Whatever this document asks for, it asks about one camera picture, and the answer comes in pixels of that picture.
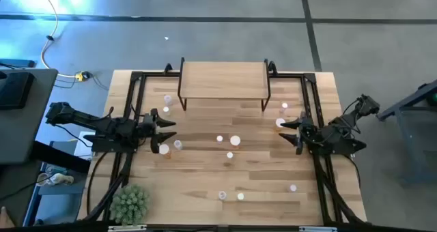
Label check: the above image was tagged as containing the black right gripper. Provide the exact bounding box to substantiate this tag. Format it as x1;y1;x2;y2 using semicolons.
279;111;324;155

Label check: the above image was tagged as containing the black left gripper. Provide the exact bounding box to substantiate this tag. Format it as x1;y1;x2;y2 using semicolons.
135;108;178;154

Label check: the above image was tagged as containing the white paper sheet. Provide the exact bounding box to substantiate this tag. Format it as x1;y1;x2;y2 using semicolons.
73;131;96;158

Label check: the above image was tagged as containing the artificial green plant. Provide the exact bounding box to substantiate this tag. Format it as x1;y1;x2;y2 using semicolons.
109;184;151;226

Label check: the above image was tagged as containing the black floor tape strip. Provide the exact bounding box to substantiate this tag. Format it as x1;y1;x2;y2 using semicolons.
299;0;323;72

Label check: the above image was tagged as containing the black desk beam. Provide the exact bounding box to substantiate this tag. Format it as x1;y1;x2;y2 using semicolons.
30;140;92;174

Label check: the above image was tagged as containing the blue-grey metal cart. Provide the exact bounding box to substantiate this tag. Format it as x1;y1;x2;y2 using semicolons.
376;78;437;187

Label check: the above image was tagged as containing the white crumpled object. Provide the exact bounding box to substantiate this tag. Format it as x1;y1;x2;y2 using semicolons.
49;173;75;187

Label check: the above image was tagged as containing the teal object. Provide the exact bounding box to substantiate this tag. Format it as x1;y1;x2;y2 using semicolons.
46;165;68;175

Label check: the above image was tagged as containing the blue storage cart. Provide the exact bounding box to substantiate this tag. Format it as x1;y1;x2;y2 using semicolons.
22;141;89;226

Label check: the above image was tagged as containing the tape roll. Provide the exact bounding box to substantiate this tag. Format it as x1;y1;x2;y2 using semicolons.
36;172;52;188

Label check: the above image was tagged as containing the flat black desk device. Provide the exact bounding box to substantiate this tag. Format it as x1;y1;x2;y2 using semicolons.
0;71;36;111

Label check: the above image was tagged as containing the flat blue object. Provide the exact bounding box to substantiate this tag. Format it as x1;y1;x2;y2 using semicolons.
0;58;37;69

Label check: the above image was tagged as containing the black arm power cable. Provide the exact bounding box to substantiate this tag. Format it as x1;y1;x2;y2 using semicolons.
343;154;362;190
85;151;110;216

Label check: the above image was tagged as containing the thin black floor cable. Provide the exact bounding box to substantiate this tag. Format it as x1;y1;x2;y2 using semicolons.
54;75;110;91

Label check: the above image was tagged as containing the wooden shelf with black frame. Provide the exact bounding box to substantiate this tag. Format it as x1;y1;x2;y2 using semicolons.
177;57;272;113

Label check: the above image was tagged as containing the silver table bracket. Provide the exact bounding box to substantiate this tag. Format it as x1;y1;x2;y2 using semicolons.
108;224;147;232
299;226;338;232

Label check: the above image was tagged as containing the white floor cable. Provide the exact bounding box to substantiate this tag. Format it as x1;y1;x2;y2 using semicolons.
36;0;78;79

